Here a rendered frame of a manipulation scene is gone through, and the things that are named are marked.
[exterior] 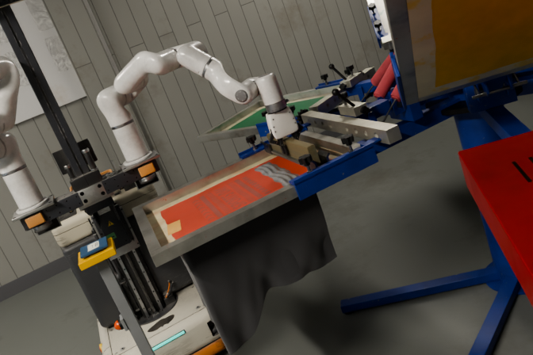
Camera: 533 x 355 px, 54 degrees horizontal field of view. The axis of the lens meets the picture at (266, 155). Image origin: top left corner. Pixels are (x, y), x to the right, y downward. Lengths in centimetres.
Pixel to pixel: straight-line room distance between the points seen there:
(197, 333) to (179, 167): 256
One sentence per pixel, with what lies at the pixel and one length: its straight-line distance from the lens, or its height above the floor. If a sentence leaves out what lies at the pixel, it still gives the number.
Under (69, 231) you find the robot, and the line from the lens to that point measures 278.
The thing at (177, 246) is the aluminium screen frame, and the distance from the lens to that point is 159.
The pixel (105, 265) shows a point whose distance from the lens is 200.
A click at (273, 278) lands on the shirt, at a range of 182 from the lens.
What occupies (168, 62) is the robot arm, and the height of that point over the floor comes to 146.
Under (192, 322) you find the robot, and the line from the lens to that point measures 269.
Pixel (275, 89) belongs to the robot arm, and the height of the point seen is 125.
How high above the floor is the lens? 155
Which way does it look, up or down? 15 degrees down
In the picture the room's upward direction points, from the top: 21 degrees counter-clockwise
